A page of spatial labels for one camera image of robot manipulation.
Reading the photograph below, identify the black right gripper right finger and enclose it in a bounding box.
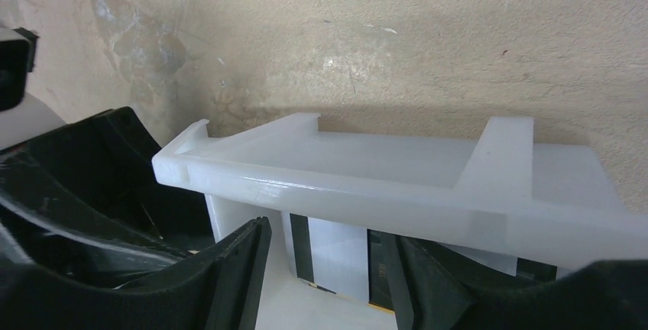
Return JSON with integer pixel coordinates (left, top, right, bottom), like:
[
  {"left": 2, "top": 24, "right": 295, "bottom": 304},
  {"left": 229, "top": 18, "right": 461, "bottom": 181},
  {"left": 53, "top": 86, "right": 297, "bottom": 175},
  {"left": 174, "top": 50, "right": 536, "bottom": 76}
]
[{"left": 384, "top": 234, "right": 647, "bottom": 329}]

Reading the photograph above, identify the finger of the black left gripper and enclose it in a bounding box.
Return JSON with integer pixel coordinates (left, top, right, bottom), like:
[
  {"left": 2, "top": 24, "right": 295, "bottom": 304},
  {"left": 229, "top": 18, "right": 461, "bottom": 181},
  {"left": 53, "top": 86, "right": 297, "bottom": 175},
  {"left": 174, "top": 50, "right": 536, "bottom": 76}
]
[{"left": 1, "top": 107, "right": 215, "bottom": 287}]

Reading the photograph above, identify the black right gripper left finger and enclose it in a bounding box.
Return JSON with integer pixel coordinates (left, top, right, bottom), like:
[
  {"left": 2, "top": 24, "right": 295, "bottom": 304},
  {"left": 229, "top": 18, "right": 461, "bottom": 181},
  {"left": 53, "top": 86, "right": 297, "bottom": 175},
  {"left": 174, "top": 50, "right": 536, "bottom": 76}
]
[{"left": 1, "top": 217, "right": 272, "bottom": 329}]

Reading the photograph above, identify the white card black stripe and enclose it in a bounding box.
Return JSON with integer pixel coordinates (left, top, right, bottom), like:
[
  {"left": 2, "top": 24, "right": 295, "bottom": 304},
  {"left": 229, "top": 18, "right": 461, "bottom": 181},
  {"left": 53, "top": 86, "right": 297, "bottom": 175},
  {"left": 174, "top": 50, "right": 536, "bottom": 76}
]
[{"left": 281, "top": 212, "right": 370, "bottom": 303}]

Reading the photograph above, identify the white plastic tray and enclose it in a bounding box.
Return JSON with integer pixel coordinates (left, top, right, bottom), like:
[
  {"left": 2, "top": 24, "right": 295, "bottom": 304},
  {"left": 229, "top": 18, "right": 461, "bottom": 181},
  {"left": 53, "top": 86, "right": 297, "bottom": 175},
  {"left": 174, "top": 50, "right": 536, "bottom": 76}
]
[{"left": 151, "top": 112, "right": 648, "bottom": 330}]

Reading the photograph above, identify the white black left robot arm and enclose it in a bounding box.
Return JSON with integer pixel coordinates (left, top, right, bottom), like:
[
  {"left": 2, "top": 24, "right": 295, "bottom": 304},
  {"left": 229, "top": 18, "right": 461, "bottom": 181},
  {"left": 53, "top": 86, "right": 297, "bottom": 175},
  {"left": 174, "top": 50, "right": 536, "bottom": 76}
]
[{"left": 1, "top": 27, "right": 215, "bottom": 287}]

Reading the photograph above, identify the black card in tray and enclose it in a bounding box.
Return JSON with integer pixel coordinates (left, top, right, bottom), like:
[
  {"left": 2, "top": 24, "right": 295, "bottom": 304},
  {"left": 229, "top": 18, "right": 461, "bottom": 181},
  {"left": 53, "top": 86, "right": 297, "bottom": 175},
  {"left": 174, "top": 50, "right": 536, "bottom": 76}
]
[{"left": 367, "top": 229, "right": 394, "bottom": 312}]

